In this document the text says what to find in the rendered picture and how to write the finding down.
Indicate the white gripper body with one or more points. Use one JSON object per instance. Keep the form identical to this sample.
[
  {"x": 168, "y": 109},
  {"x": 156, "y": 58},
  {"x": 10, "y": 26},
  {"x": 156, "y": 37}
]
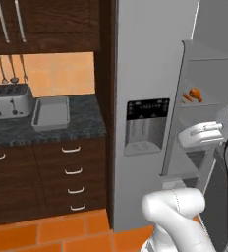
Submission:
[{"x": 198, "y": 138}]

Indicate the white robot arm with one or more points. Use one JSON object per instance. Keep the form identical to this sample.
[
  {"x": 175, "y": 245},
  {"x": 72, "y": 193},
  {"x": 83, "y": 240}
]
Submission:
[{"x": 175, "y": 210}]

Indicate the orange carrot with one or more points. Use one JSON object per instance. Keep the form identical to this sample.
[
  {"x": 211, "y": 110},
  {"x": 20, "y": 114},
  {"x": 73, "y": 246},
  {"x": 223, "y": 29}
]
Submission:
[{"x": 186, "y": 97}]

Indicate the brown chicken drumstick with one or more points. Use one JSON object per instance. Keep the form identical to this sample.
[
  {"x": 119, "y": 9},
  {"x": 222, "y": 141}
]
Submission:
[{"x": 195, "y": 94}]

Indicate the grey tupperware container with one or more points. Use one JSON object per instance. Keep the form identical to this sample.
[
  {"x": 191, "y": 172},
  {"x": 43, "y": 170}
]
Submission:
[{"x": 51, "y": 113}]

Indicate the grey open fridge door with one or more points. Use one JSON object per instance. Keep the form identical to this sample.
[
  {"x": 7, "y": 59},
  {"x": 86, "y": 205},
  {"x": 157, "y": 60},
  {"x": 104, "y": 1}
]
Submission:
[{"x": 198, "y": 72}]

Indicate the grey fridge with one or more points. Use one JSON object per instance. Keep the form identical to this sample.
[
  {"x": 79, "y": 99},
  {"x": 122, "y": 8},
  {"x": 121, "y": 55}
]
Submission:
[{"x": 145, "y": 59}]

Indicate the dark wooden drawer front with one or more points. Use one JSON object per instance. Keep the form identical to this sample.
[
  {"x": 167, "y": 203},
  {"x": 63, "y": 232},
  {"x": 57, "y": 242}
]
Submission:
[
  {"x": 93, "y": 205},
  {"x": 89, "y": 170},
  {"x": 91, "y": 188},
  {"x": 86, "y": 148}
]

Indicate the dark wooden tall side panel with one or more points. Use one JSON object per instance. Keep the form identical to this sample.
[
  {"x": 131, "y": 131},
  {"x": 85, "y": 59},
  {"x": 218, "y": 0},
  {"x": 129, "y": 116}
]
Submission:
[{"x": 105, "y": 65}]

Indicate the metal hanging spatula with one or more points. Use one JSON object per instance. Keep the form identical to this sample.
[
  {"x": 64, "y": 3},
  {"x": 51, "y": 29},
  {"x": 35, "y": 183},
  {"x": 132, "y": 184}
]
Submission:
[{"x": 24, "y": 74}]

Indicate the dark wooden base cupboard door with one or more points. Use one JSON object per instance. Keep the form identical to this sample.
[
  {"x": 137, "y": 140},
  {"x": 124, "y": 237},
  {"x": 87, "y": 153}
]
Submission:
[{"x": 14, "y": 190}]

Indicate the silver toaster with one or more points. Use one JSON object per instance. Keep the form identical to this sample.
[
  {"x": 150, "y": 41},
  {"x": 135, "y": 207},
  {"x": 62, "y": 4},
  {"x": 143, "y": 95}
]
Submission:
[{"x": 8, "y": 102}]

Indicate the metal hanging ladle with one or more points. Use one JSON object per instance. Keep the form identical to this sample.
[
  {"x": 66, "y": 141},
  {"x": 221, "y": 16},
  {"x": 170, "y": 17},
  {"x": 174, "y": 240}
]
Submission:
[{"x": 13, "y": 75}]

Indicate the metal hanging spoon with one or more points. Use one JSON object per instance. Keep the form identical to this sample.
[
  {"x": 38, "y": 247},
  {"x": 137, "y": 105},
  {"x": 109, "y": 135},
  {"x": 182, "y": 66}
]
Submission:
[{"x": 2, "y": 74}]

